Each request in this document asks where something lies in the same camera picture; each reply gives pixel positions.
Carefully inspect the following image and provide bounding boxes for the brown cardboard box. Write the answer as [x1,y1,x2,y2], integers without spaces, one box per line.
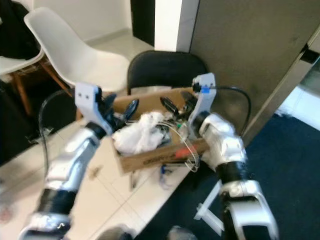
[111,87,211,174]

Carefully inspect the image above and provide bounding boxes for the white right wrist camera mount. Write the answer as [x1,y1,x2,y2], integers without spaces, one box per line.
[187,72,217,126]

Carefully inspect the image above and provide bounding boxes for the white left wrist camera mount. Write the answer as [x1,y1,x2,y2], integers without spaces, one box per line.
[75,82,107,135]

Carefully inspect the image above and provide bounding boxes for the black jacket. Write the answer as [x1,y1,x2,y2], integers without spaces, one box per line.
[0,0,38,61]

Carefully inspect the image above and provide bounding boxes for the white metal frame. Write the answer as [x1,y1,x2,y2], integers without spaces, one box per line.
[194,180,226,236]

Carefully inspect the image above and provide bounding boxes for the grey robot leg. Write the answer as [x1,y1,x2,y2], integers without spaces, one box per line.
[97,226,133,240]
[167,226,198,240]

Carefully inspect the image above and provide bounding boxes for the white shell chair wooden legs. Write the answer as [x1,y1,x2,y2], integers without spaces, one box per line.
[24,6,131,121]

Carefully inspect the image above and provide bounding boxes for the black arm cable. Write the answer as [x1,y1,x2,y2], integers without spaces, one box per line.
[212,86,252,136]
[38,89,78,176]

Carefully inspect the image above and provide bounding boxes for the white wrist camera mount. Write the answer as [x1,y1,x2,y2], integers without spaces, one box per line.
[187,72,217,126]
[75,82,107,135]

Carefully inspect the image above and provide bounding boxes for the clear plastic wrapper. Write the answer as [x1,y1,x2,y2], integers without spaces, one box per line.
[155,112,201,173]

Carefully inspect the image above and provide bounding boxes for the grey left robot leg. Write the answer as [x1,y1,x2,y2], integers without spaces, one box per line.
[97,226,133,240]

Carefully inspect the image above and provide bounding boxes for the white chair with jacket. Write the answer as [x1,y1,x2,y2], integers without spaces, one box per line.
[0,49,45,117]

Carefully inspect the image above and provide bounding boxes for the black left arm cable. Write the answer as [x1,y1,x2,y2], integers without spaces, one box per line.
[38,89,78,176]

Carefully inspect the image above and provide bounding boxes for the grey right robot leg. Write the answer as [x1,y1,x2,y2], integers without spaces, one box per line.
[167,226,198,240]

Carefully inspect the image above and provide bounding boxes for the black office chair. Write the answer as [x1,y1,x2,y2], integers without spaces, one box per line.
[126,50,209,192]

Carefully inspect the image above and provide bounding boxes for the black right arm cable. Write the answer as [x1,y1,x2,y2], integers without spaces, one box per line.
[212,86,252,136]

